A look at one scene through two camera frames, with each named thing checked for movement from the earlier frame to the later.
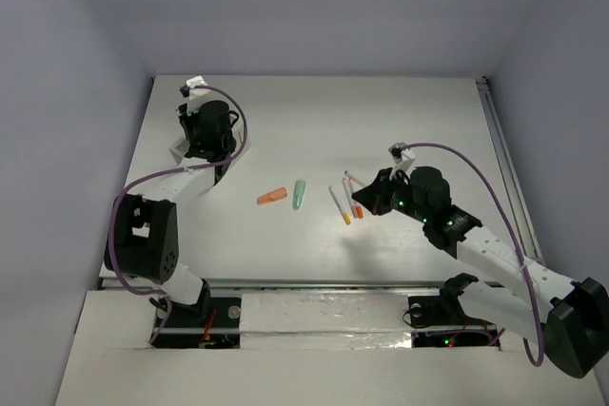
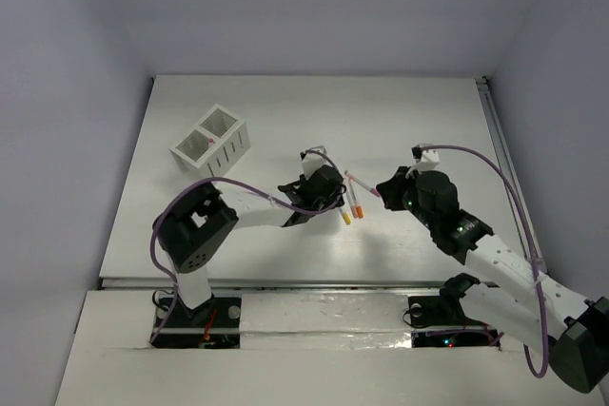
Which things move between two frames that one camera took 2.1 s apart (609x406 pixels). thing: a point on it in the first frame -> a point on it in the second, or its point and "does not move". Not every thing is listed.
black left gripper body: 186,127 -> 330,183
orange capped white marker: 359,208 does not move
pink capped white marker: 350,176 does not move
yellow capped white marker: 345,216 does not move
